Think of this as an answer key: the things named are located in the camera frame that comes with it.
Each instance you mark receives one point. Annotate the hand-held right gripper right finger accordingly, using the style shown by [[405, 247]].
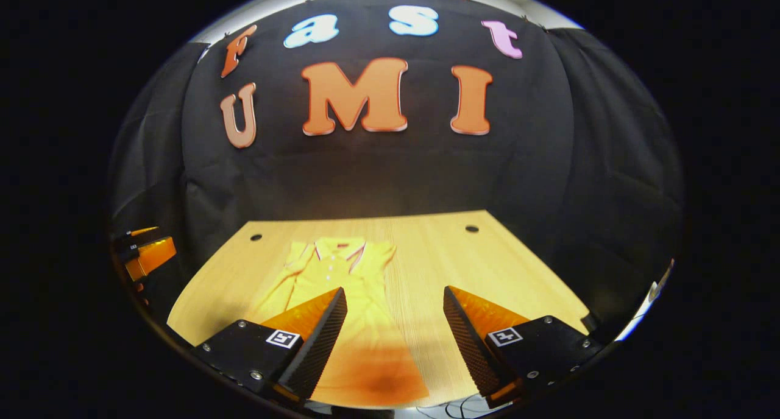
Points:
[[466, 346]]

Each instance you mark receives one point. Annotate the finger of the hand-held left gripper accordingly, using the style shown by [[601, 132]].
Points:
[[155, 256], [145, 231]]

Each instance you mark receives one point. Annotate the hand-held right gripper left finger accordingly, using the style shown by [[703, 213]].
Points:
[[320, 346]]

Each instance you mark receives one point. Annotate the orange T-shirt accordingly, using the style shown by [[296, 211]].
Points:
[[359, 309]]

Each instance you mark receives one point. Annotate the black backdrop cloth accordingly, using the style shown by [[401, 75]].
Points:
[[396, 175]]

